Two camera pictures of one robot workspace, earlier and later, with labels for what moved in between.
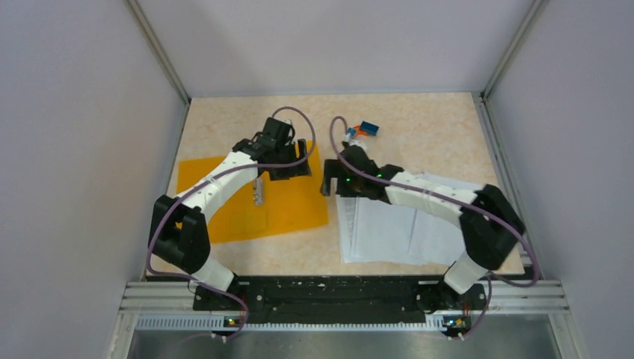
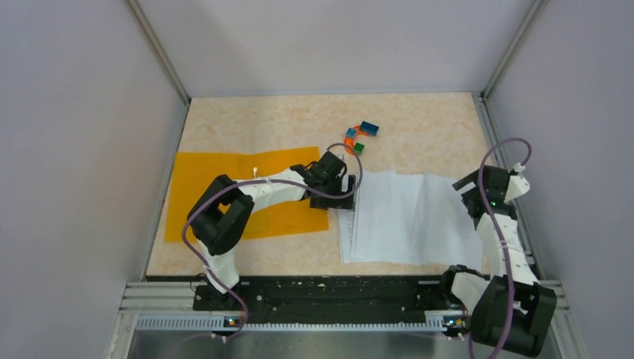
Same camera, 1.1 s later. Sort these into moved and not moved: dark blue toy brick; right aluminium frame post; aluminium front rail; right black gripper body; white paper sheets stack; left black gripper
Moved: right black gripper body; left black gripper
Not moved: right aluminium frame post; dark blue toy brick; white paper sheets stack; aluminium front rail
